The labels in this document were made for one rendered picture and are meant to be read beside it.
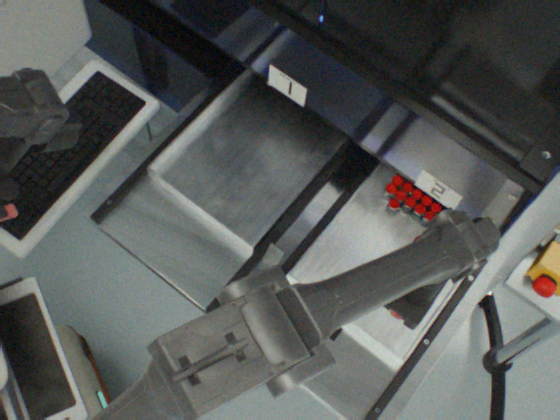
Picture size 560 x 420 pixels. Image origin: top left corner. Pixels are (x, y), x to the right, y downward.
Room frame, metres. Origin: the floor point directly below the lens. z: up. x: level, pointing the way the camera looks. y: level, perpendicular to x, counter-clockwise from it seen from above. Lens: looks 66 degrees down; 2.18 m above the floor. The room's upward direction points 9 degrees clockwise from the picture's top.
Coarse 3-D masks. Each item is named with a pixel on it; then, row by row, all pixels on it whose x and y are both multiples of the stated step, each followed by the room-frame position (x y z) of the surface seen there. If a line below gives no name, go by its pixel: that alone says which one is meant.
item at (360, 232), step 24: (384, 168) 0.71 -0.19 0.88; (360, 192) 0.65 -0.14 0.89; (336, 216) 0.58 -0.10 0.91; (360, 216) 0.60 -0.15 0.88; (384, 216) 0.61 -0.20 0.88; (408, 216) 0.62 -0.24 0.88; (336, 240) 0.54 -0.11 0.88; (360, 240) 0.55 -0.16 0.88; (384, 240) 0.56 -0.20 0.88; (408, 240) 0.57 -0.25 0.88; (312, 264) 0.49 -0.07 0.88; (336, 264) 0.49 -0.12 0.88; (360, 264) 0.50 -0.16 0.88; (384, 312) 0.42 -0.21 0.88; (432, 312) 0.43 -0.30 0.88; (384, 336) 0.37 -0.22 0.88; (408, 336) 0.38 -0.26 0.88
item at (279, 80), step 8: (272, 72) 0.79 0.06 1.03; (280, 72) 0.78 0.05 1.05; (272, 80) 0.79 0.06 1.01; (280, 80) 0.78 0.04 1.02; (288, 80) 0.77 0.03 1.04; (280, 88) 0.78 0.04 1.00; (288, 88) 0.77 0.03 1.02; (296, 88) 0.77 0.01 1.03; (304, 88) 0.76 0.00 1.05; (288, 96) 0.77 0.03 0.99; (296, 96) 0.76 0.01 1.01; (304, 96) 0.76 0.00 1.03; (304, 104) 0.76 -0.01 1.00
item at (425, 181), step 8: (424, 176) 0.63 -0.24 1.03; (432, 176) 0.62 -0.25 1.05; (416, 184) 0.63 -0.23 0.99; (424, 184) 0.62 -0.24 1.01; (432, 184) 0.62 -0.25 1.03; (440, 184) 0.61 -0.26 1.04; (448, 192) 0.60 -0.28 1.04; (440, 200) 0.60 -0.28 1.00; (448, 200) 0.60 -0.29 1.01; (456, 200) 0.59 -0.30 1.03
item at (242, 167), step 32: (224, 96) 0.81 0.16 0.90; (256, 96) 0.83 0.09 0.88; (192, 128) 0.72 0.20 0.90; (224, 128) 0.74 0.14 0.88; (256, 128) 0.76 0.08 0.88; (288, 128) 0.77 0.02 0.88; (320, 128) 0.78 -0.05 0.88; (160, 160) 0.64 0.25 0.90; (192, 160) 0.66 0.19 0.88; (224, 160) 0.67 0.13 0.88; (256, 160) 0.68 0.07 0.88; (288, 160) 0.69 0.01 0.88; (320, 160) 0.71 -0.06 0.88; (192, 192) 0.59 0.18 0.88; (224, 192) 0.60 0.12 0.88; (256, 192) 0.61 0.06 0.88; (288, 192) 0.63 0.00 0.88; (224, 224) 0.52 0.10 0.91; (256, 224) 0.55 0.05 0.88
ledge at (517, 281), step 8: (536, 248) 0.59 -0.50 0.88; (528, 256) 0.57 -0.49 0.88; (536, 256) 0.58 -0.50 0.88; (520, 264) 0.56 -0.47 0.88; (528, 264) 0.56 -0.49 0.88; (512, 272) 0.54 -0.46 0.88; (520, 272) 0.54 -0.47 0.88; (504, 280) 0.52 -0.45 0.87; (512, 280) 0.52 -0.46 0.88; (520, 280) 0.52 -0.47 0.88; (528, 280) 0.52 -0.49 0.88; (512, 288) 0.50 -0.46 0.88; (520, 288) 0.51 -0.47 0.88; (528, 288) 0.51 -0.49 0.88; (520, 296) 0.49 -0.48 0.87; (528, 296) 0.49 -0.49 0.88; (536, 296) 0.49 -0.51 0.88; (552, 296) 0.50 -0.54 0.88; (536, 304) 0.48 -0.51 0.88; (544, 304) 0.48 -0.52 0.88; (552, 304) 0.48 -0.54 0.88; (544, 312) 0.47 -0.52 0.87; (552, 312) 0.47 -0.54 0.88; (552, 320) 0.46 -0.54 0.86
